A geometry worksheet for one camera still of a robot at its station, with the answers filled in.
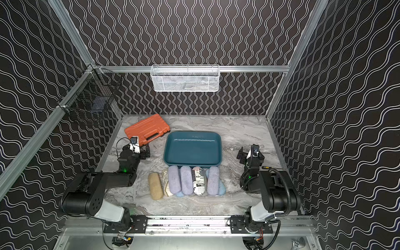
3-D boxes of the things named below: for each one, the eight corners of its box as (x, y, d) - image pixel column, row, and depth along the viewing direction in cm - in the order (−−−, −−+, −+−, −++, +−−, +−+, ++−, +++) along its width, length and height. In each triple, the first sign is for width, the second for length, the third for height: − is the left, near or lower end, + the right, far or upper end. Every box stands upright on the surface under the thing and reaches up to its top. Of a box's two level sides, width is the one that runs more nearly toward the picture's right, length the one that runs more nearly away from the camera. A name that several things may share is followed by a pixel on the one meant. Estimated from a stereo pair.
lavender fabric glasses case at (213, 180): (207, 196, 84) (208, 193, 80) (206, 170, 94) (207, 166, 89) (219, 196, 84) (220, 193, 80) (217, 170, 94) (218, 166, 89)
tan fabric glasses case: (153, 202, 83) (151, 200, 81) (149, 176, 93) (147, 173, 90) (164, 197, 85) (163, 196, 82) (159, 172, 94) (158, 170, 91)
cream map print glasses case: (163, 198, 84) (161, 195, 81) (160, 172, 93) (159, 169, 90) (172, 195, 85) (171, 193, 82) (169, 170, 94) (168, 167, 91)
